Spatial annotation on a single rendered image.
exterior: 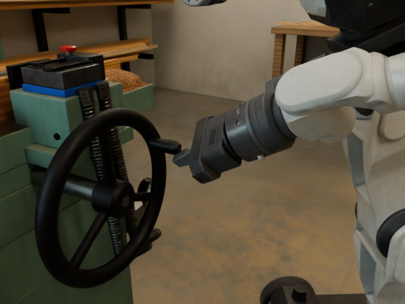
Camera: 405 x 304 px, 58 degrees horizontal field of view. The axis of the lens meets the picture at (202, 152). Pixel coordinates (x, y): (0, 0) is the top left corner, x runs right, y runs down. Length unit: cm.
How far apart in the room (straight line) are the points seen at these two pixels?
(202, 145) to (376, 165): 37
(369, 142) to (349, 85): 34
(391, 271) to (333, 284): 79
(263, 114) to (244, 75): 357
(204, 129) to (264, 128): 13
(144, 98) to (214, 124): 37
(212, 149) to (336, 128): 18
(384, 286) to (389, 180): 26
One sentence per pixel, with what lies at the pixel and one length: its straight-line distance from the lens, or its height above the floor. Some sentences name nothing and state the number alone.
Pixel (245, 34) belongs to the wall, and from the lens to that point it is 401.
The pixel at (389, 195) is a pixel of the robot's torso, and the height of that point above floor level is 72.
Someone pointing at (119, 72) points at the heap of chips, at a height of 93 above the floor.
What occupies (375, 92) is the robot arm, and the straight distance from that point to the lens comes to 46.
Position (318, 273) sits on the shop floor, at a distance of 175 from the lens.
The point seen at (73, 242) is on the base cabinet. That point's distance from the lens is 86.
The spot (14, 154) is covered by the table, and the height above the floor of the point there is 86.
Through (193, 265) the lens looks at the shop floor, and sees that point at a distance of 171.
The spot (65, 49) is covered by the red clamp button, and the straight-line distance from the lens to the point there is 72.
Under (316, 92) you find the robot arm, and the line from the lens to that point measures 46.
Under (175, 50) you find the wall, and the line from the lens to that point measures 452.
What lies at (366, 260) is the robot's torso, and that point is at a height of 47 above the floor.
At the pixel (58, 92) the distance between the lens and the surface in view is 64.
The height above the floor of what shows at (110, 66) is 93.
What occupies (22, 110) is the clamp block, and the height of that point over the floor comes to 93.
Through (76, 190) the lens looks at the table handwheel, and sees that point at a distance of 64.
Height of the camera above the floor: 112
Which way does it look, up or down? 24 degrees down
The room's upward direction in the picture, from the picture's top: straight up
